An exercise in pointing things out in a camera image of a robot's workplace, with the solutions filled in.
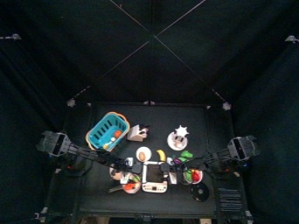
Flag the white starfruit half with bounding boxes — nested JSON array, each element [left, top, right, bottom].
[[174, 124, 191, 138]]

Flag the pink toy food piece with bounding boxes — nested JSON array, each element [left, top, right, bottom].
[[108, 166, 126, 181]]

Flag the bowl with red green toys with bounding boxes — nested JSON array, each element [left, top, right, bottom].
[[182, 168, 204, 186]]

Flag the grey toy utensil handle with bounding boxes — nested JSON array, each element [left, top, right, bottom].
[[107, 185, 126, 193]]

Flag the yellow toy banana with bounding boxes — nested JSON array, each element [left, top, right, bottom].
[[155, 149, 167, 162]]

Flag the white toy kitchen appliance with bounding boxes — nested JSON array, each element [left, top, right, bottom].
[[140, 160, 170, 193]]

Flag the white plate with fried egg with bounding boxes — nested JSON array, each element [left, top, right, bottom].
[[135, 146, 154, 163]]

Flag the teal basket with orange rim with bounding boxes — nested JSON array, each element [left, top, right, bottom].
[[86, 111, 131, 152]]

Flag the orange red toy food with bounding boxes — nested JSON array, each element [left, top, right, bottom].
[[123, 181, 142, 194]]

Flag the white toy cow box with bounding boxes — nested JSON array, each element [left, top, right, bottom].
[[126, 123, 151, 143]]

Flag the green toy vegetable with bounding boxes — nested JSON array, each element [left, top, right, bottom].
[[178, 150, 195, 163]]

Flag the black round disc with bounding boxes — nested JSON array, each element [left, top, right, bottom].
[[190, 182, 211, 203]]

